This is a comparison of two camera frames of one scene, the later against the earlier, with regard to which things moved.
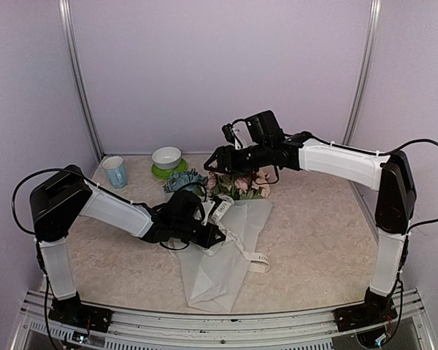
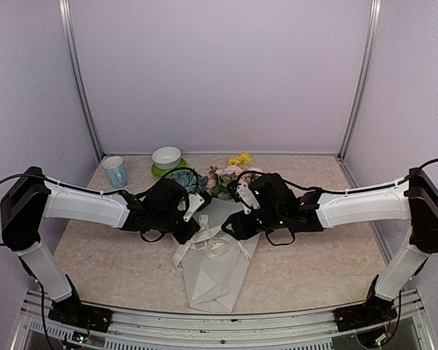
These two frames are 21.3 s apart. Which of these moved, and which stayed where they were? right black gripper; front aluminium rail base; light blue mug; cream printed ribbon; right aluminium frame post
Moved: right black gripper; cream printed ribbon
Stayed: right aluminium frame post; light blue mug; front aluminium rail base
